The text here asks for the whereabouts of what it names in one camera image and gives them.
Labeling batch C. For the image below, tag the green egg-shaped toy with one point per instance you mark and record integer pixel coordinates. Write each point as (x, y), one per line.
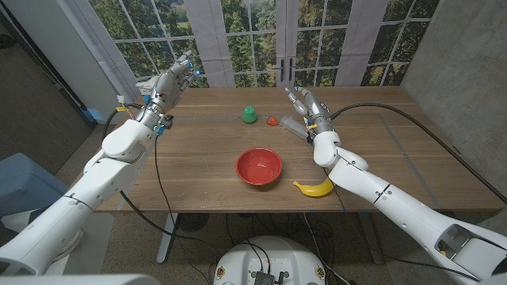
(249, 115)

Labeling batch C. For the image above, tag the grey table leg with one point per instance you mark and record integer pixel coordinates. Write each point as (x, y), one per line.
(372, 245)

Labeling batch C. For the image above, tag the printed window backdrop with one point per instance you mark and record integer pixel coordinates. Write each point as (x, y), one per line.
(277, 39)

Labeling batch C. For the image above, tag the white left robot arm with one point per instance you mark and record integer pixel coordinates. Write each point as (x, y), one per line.
(87, 198)

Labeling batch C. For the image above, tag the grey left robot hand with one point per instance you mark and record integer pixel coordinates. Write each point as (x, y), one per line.
(166, 93)

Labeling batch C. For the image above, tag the white tissue box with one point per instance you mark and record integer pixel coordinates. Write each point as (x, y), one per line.
(147, 85)

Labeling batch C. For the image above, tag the light blue bin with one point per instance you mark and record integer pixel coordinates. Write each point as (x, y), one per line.
(24, 186)

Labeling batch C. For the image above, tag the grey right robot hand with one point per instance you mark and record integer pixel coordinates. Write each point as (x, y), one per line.
(315, 109)

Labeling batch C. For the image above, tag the yellow toy banana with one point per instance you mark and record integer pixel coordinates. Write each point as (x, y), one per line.
(315, 191)

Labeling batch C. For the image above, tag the round black fan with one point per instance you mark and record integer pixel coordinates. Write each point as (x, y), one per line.
(193, 221)

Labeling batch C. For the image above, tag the large clear plastic syringe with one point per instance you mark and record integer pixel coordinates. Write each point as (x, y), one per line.
(295, 126)

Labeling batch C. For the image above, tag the red bowl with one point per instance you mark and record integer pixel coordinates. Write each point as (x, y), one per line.
(259, 168)

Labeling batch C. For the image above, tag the white robot torso edge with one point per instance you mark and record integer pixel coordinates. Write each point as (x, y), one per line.
(79, 280)

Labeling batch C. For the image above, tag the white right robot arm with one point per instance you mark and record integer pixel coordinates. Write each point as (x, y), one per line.
(396, 206)

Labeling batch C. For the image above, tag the white table leg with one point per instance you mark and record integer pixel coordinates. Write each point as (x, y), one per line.
(166, 241)

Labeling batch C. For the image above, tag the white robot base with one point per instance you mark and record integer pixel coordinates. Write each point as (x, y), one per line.
(269, 253)

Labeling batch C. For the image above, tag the small red toy strawberry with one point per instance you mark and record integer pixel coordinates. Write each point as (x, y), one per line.
(272, 121)

